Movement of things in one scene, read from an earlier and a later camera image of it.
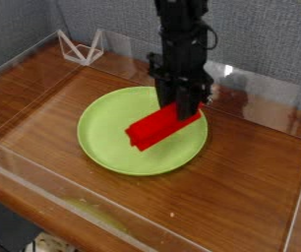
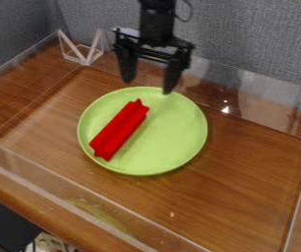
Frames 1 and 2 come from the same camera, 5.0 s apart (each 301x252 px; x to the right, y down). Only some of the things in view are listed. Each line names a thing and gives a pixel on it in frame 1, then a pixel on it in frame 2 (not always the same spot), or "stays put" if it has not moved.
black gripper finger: [188, 98] -> [177, 66]
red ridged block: [162, 122] -> [117, 133]
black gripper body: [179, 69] -> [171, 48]
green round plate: [113, 112] stays put
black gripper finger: [167, 94] -> [129, 54]
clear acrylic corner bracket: [71, 51] stays put
